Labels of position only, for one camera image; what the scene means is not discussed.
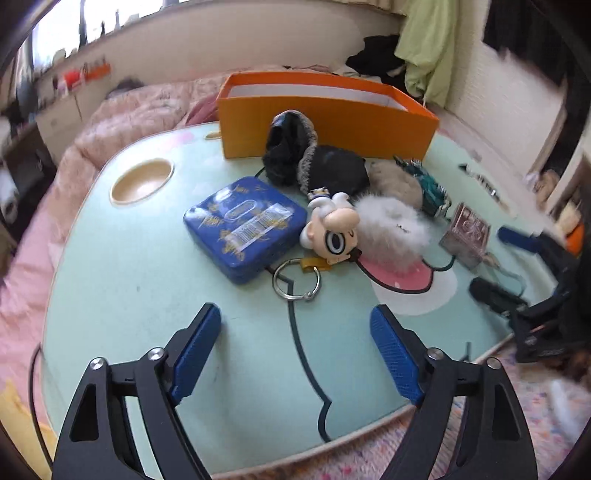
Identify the brown fluffy scrunchie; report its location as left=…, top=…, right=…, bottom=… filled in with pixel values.
left=367, top=160, right=423, bottom=210

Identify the white desk with drawers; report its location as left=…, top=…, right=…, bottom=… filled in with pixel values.
left=0, top=68, right=112, bottom=163

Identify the small orange desk box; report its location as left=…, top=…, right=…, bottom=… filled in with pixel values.
left=85, top=63, right=111, bottom=82

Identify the black hanging sweater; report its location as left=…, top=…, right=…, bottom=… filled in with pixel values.
left=483, top=1, right=590, bottom=85

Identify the pink floral duvet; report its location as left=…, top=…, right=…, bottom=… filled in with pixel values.
left=1, top=74, right=226, bottom=415

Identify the white fluffy scrunchie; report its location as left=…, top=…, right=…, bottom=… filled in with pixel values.
left=353, top=194, right=431, bottom=272

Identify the small pink card box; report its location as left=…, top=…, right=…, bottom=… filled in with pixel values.
left=439, top=203, right=491, bottom=270

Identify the black fur-trimmed pouch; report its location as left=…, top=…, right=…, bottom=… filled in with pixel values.
left=263, top=110, right=370, bottom=197

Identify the blue tin box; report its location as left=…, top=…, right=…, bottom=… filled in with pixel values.
left=183, top=176, right=308, bottom=284

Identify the green hanging garment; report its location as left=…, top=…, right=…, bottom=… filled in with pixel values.
left=394, top=0, right=460, bottom=107

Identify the red desk item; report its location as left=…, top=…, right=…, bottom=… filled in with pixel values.
left=63, top=69, right=84, bottom=90

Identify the orange cardboard box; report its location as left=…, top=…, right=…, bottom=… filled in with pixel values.
left=216, top=70, right=439, bottom=160

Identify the pile of dark clothes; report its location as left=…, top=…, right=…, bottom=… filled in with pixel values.
left=346, top=34, right=406, bottom=86

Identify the cartoon figure keychain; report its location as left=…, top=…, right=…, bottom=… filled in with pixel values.
left=273, top=188, right=362, bottom=302

